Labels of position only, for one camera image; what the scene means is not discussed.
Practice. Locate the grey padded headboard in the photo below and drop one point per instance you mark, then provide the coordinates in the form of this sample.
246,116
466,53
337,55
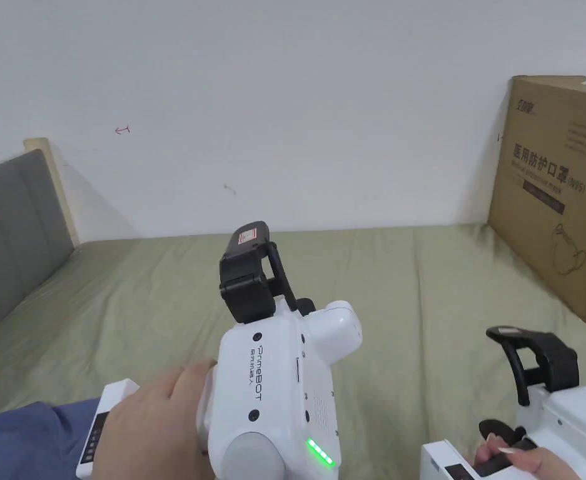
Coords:
7,225

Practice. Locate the brown cardboard carton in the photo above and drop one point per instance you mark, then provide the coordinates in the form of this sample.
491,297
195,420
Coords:
548,225

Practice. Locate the person's right hand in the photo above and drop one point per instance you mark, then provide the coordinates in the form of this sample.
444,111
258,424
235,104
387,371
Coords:
543,462

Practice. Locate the bed with pale green sheet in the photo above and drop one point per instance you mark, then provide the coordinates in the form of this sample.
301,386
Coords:
147,300

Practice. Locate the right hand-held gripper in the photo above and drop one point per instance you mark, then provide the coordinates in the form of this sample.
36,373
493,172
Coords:
583,425

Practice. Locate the person's left hand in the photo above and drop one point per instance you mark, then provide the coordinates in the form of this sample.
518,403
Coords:
147,430

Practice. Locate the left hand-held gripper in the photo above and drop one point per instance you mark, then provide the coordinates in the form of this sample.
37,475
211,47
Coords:
272,380

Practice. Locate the dark blue shirt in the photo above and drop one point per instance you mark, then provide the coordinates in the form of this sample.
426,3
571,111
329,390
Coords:
22,445

